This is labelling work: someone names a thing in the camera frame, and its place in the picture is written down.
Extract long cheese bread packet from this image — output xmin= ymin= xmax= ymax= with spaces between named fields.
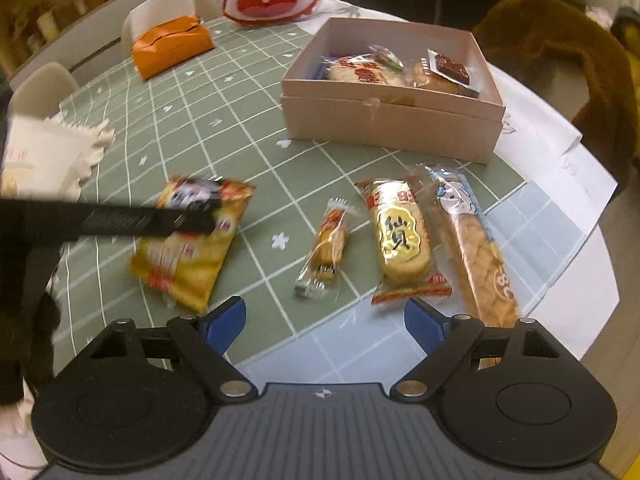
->
xmin=412 ymin=161 xmax=524 ymax=366

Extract yellow panda snack bag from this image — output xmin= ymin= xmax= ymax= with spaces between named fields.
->
xmin=129 ymin=176 xmax=255 ymax=313

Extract brown fuzzy coat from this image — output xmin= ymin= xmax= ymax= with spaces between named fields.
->
xmin=473 ymin=0 xmax=639 ymax=195

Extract red rice cracker packet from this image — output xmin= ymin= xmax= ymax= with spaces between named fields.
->
xmin=322 ymin=54 xmax=405 ymax=87

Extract small clear snack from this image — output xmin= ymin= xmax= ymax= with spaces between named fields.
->
xmin=294 ymin=196 xmax=355 ymax=299

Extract white paper sheets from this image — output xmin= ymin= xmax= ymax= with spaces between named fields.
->
xmin=463 ymin=68 xmax=620 ymax=358

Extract round bread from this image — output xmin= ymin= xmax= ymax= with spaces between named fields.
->
xmin=402 ymin=58 xmax=458 ymax=94

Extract orange tissue box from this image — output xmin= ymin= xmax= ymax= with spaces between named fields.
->
xmin=131 ymin=15 xmax=215 ymax=81

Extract green checked tablecloth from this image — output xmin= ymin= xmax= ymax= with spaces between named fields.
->
xmin=54 ymin=18 xmax=586 ymax=389

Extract yellow senbei cracker packet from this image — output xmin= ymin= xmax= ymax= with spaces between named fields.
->
xmin=356 ymin=179 xmax=452 ymax=304

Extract blue white snack bag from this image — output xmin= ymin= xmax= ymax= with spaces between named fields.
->
xmin=314 ymin=56 xmax=334 ymax=80

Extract white chair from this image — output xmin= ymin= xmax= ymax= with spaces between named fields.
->
xmin=120 ymin=0 xmax=221 ymax=58

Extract pink cardboard box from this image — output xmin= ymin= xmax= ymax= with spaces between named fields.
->
xmin=281 ymin=18 xmax=506 ymax=164

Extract brown jelly bar packet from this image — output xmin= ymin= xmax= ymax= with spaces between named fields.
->
xmin=427 ymin=49 xmax=480 ymax=99

